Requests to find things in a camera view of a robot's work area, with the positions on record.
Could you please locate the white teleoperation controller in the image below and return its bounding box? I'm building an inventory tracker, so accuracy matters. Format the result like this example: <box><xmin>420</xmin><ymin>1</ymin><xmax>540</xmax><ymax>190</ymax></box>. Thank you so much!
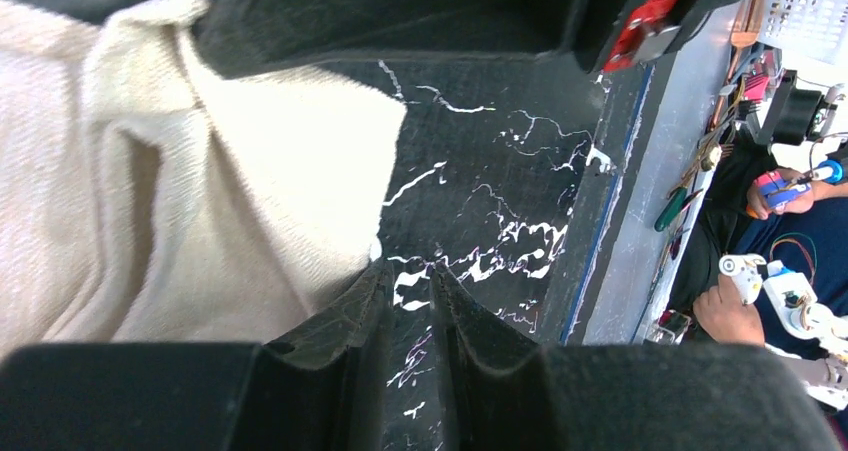
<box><xmin>718</xmin><ymin>254</ymin><xmax>847</xmax><ymax>360</ymax></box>

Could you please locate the operator right hand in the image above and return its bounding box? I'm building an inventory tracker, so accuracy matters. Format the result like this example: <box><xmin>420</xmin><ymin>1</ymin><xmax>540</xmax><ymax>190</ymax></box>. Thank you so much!
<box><xmin>693</xmin><ymin>274</ymin><xmax>765</xmax><ymax>347</ymax></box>

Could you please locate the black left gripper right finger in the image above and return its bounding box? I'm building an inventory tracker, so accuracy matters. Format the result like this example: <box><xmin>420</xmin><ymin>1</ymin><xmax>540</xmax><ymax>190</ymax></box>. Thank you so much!
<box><xmin>430</xmin><ymin>267</ymin><xmax>840</xmax><ymax>450</ymax></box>

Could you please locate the beige cloth napkin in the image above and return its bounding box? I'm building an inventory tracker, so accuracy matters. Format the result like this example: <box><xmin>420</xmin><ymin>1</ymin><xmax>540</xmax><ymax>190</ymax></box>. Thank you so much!
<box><xmin>1</xmin><ymin>0</ymin><xmax>406</xmax><ymax>354</ymax></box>

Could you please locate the blue pink teleoperation handle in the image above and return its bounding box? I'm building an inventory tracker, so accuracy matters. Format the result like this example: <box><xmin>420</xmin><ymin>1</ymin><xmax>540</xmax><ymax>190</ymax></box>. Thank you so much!
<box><xmin>753</xmin><ymin>159</ymin><xmax>847</xmax><ymax>210</ymax></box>

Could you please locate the operator dark blue torso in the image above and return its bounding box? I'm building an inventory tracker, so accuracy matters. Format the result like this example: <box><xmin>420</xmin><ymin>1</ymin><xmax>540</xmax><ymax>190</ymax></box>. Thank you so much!
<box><xmin>731</xmin><ymin>196</ymin><xmax>848</xmax><ymax>362</ymax></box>

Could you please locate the green handled screwdriver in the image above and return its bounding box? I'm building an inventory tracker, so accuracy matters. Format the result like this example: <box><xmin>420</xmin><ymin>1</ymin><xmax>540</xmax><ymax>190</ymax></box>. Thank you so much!
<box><xmin>653</xmin><ymin>187</ymin><xmax>703</xmax><ymax>232</ymax></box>

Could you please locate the operator left hand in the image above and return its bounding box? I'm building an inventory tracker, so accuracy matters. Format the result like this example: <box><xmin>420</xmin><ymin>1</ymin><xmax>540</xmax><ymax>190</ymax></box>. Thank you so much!
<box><xmin>746</xmin><ymin>168</ymin><xmax>815</xmax><ymax>220</ymax></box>

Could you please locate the white plastic basket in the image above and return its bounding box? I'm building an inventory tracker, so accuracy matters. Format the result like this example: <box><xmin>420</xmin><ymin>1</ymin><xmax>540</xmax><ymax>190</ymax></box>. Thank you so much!
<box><xmin>759</xmin><ymin>0</ymin><xmax>847</xmax><ymax>65</ymax></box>

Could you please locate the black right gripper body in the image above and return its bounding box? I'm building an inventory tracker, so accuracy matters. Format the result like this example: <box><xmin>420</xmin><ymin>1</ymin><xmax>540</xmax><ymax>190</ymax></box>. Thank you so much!
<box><xmin>192</xmin><ymin>0</ymin><xmax>740</xmax><ymax>78</ymax></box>

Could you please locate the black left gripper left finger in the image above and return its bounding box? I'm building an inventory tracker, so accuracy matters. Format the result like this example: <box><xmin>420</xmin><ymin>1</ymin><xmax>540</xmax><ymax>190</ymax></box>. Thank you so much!
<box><xmin>1</xmin><ymin>262</ymin><xmax>393</xmax><ymax>450</ymax></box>

